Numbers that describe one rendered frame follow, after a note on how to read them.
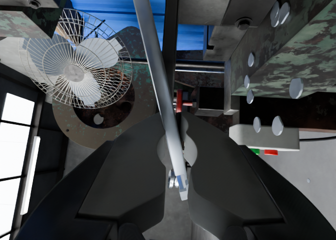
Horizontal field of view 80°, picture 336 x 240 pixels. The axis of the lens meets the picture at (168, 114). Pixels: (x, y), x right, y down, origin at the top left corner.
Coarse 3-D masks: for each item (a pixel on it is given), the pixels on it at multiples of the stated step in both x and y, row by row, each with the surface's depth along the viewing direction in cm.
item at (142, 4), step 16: (144, 0) 10; (144, 16) 10; (144, 32) 10; (144, 48) 10; (160, 48) 10; (160, 64) 10; (160, 80) 10; (160, 96) 10; (160, 112) 11; (176, 128) 11; (176, 144) 12; (176, 160) 12; (176, 176) 28
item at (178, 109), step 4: (180, 92) 55; (176, 96) 56; (180, 96) 55; (176, 100) 56; (180, 100) 55; (184, 100) 57; (188, 100) 57; (176, 104) 55; (180, 104) 54; (184, 104) 57; (188, 104) 57; (176, 108) 55; (180, 108) 54; (176, 112) 55
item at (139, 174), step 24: (144, 120) 11; (120, 144) 9; (144, 144) 9; (120, 168) 8; (144, 168) 8; (96, 192) 7; (120, 192) 7; (144, 192) 7; (96, 216) 6; (120, 216) 6; (144, 216) 7
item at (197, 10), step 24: (168, 0) 18; (192, 0) 25; (216, 0) 25; (240, 0) 25; (264, 0) 25; (168, 24) 18; (216, 24) 30; (240, 24) 28; (168, 48) 17; (168, 72) 18
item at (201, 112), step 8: (200, 88) 52; (208, 88) 52; (216, 88) 51; (200, 96) 51; (208, 96) 51; (216, 96) 51; (192, 104) 57; (200, 104) 51; (208, 104) 51; (216, 104) 51; (200, 112) 55; (208, 112) 54; (216, 112) 53
